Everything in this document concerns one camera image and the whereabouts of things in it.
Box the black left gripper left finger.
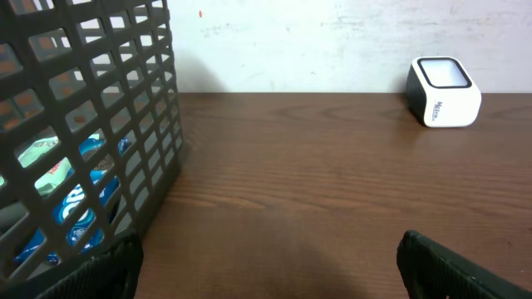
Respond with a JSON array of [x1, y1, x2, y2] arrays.
[[0, 229, 145, 299]]

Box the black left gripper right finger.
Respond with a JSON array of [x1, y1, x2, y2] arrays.
[[397, 230, 531, 299]]

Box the blue Oreo cookie pack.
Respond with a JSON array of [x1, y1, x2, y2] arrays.
[[13, 135, 120, 263]]

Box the white wet wipes pack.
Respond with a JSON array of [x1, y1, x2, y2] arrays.
[[1, 132, 75, 203]]

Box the orange tissue pack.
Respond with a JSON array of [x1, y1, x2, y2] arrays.
[[1, 37, 57, 132]]

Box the white barcode scanner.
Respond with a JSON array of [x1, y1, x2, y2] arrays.
[[406, 56, 482, 128]]

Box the grey plastic mesh basket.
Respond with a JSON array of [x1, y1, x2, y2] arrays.
[[1, 0, 183, 287]]

